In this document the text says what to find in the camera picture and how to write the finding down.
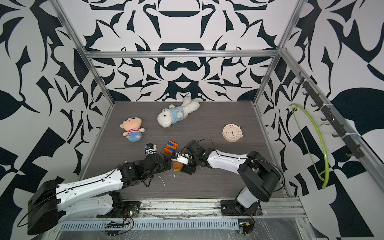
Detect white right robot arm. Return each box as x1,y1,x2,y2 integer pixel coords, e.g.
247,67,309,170
172,140,283,209

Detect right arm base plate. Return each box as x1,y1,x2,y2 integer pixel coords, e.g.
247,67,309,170
220,200,263,217

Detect orange 2x4 lego brick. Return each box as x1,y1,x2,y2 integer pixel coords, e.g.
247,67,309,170
168,141,179,148

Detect black wall hook rack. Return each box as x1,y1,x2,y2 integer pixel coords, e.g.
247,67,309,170
297,72,365,159

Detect orange 2x3 lego brick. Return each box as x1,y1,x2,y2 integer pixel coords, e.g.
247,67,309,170
165,144,176,152

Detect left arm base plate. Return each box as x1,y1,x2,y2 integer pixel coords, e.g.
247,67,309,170
97,201,142,219

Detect white slotted cable duct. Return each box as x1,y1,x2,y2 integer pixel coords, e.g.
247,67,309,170
60,219,239,231

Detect plush doll striped shirt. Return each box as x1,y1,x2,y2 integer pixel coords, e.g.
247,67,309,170
120,117,145,143

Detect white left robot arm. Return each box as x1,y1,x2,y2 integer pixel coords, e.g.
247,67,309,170
27,152,171,236

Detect pink round toy clock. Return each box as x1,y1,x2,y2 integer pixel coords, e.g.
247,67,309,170
222,124,244,143

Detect white teddy bear blue shirt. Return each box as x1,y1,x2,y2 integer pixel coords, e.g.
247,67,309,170
157,97,200,128

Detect tan 2x4 lego brick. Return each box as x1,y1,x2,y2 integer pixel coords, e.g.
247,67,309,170
173,162,184,169

